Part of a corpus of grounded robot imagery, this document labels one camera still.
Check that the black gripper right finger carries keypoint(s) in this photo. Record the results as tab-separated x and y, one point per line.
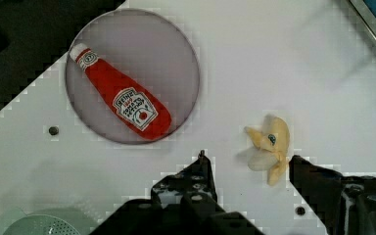
346	205

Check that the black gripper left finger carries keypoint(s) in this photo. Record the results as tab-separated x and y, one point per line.
184	203

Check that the plush peeled banana toy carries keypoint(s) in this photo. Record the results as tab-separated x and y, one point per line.
272	143

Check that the plush red ketchup bottle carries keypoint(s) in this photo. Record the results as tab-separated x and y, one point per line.
131	103

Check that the green perforated colander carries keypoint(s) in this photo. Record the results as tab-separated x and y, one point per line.
57	221

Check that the grey round plate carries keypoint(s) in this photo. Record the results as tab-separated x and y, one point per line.
148	48

